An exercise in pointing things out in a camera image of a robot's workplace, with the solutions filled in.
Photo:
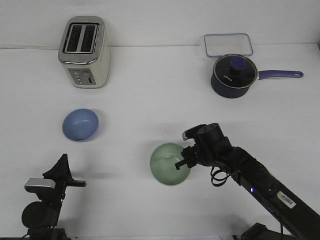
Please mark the blue saucepan with handle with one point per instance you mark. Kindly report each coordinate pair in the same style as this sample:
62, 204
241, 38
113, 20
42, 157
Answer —
231, 93

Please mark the clear blue-rimmed container lid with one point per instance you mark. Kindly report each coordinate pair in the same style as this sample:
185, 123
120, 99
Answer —
217, 45

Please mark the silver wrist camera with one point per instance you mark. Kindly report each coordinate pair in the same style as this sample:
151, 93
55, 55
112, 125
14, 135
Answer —
191, 133
35, 184

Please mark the silver two-slot toaster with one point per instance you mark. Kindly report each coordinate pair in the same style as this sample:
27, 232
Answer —
84, 52

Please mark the blue bowl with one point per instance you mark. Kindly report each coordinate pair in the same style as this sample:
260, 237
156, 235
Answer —
80, 125

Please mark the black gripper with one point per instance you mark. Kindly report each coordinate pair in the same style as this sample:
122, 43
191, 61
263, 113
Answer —
62, 177
210, 145

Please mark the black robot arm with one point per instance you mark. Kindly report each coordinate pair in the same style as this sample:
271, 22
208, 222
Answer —
41, 217
288, 209

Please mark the glass lid with blue knob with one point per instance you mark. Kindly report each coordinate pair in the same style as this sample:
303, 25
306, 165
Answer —
235, 71

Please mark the green bowl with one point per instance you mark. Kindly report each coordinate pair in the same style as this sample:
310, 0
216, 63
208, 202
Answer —
162, 164

